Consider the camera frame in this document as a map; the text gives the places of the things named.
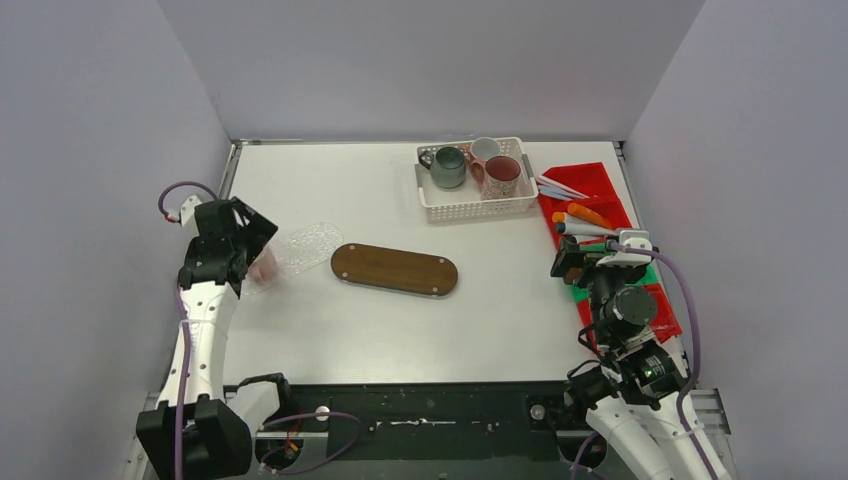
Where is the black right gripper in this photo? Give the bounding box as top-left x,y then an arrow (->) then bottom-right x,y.
553,235 -> 644,344

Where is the pink mug white inside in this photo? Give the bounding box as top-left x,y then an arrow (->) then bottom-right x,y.
248,246 -> 279,286

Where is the grey-green ceramic mug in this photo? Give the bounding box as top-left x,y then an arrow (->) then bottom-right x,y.
418,146 -> 467,189

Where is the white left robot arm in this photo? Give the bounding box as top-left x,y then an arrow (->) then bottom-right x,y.
136,197 -> 297,479

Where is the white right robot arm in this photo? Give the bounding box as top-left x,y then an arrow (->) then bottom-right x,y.
550,229 -> 730,479

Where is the white toothpaste tube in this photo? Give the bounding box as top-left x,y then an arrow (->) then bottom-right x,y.
554,222 -> 617,237

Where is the green plastic tray insert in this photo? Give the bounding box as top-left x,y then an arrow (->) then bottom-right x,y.
568,240 -> 659,303

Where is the orange toothpaste tube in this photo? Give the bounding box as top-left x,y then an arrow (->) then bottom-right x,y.
566,202 -> 614,230

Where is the clear textured acrylic tray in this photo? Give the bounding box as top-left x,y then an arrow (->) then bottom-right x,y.
242,222 -> 344,295

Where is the white blue toothbrush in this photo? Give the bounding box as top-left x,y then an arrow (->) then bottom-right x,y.
538,185 -> 575,201

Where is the red plastic organizer tray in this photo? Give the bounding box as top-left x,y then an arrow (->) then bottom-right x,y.
536,162 -> 683,343

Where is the white pink toothbrush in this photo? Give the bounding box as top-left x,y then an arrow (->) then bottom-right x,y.
536,175 -> 588,199

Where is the brown oval wooden tray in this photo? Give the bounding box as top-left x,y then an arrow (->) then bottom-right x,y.
330,243 -> 459,297

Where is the pink ghost pattern mug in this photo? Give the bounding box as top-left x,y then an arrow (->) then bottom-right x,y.
470,156 -> 522,200

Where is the white perforated plastic basket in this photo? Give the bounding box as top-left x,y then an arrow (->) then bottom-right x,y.
414,137 -> 539,223

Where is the orange-pink mug white inside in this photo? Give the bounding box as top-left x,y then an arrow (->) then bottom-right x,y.
468,137 -> 501,175

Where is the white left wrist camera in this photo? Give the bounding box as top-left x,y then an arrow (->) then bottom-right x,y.
165,195 -> 203,231

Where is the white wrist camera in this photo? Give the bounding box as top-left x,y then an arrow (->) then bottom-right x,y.
596,229 -> 653,268
165,195 -> 203,231

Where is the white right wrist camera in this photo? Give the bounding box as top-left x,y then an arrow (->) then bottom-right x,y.
596,229 -> 653,268

